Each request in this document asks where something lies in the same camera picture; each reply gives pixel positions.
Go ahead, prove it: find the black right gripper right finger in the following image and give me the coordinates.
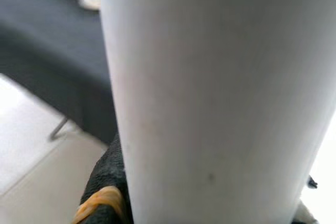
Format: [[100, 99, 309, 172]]
[[293, 174, 320, 224]]

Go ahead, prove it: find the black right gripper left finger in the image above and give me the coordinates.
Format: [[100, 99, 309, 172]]
[[76, 132, 135, 224]]

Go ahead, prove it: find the white plastic table leg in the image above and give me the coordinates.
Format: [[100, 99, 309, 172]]
[[97, 0, 336, 224]]

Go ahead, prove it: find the yellow rubber band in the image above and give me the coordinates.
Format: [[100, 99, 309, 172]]
[[72, 185, 127, 224]]

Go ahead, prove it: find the grey metal folding table frame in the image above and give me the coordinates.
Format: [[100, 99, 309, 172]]
[[49, 118, 77, 141]]

